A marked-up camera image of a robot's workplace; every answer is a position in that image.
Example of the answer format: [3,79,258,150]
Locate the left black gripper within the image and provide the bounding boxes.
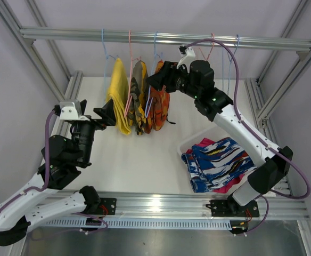
[72,99,116,165]

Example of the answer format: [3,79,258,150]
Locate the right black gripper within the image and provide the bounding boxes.
[145,61,200,100]

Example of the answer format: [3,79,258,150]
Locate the yellow trousers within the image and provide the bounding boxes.
[106,58,131,135]

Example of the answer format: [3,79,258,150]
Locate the blue hanger with blue trousers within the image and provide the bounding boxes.
[222,34,240,94]

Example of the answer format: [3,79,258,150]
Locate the blue white patterned trousers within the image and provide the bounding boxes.
[181,137,258,193]

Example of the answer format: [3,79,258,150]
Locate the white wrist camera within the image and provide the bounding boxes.
[54,99,91,121]
[177,45,196,69]

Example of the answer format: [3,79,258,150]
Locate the white plastic basket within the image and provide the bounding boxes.
[177,125,277,198]

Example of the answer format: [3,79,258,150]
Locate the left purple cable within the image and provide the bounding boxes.
[0,106,63,214]

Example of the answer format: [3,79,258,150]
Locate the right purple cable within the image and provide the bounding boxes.
[184,39,311,199]

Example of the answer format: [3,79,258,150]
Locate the orange camouflage trousers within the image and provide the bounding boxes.
[144,60,176,133]

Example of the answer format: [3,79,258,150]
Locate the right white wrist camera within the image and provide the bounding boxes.
[177,45,196,69]

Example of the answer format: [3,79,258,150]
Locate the white slotted cable duct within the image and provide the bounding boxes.
[43,217,232,230]

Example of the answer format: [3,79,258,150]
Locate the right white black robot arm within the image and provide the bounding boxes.
[146,60,293,216]

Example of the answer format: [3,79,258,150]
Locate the light blue hanger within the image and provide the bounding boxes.
[101,29,119,100]

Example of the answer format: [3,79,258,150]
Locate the pink trousers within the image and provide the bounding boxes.
[185,138,243,194]

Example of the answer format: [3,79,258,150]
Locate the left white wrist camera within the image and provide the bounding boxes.
[54,99,91,121]

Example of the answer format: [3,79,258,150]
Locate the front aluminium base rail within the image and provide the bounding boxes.
[19,189,309,220]

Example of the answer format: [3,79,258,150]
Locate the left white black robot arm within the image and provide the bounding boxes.
[0,100,117,246]

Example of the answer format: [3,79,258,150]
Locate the aluminium frame structure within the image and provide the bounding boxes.
[0,0,311,256]

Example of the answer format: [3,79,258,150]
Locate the aluminium hanging rail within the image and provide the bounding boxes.
[20,27,311,52]

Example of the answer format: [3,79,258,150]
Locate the purple cable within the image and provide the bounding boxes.
[184,39,311,199]
[0,106,63,214]

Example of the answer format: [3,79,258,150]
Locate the pink wire hanger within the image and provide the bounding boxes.
[199,33,215,62]

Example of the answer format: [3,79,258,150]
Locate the green camouflage trousers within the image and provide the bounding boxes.
[127,60,148,135]

